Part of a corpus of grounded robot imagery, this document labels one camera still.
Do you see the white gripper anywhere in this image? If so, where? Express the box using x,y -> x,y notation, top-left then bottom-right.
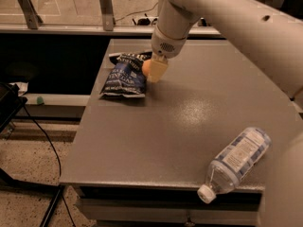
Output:
148,26 -> 187,83

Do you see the orange fruit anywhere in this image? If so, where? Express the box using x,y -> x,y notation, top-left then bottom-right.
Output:
142,60 -> 151,77

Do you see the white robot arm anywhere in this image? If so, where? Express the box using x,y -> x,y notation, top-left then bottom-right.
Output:
151,0 -> 303,227

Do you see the blue chip bag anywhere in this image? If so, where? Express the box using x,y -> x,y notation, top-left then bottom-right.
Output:
100,51 -> 152,98

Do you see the small green object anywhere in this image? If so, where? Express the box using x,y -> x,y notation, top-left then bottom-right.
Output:
36,96 -> 45,105

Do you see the clear plastic water bottle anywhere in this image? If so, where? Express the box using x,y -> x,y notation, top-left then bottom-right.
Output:
197,127 -> 272,203

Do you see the black equipment at left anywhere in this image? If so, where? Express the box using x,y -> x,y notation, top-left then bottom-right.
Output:
0,82 -> 27,132

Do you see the middle metal rail bracket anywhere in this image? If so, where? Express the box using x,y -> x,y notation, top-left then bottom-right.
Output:
99,0 -> 115,31

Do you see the metal rail bracket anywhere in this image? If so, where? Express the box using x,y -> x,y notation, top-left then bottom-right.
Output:
99,0 -> 115,31
17,0 -> 43,29

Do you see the left metal rail bracket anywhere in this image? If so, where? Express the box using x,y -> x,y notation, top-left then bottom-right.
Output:
17,0 -> 43,29

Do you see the black cable on floor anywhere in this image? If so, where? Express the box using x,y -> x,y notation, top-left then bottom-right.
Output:
19,97 -> 77,227

